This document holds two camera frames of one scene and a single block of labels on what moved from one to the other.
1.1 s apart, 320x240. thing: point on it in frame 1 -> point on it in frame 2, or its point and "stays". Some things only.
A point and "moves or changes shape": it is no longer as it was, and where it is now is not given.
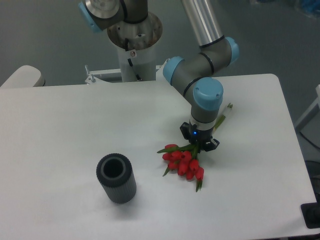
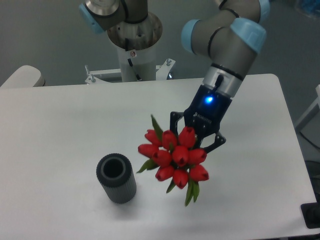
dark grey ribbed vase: (114, 172) stays
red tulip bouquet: (182, 158) moves or changes shape
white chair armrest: (25, 76) stays
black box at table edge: (311, 213) stays
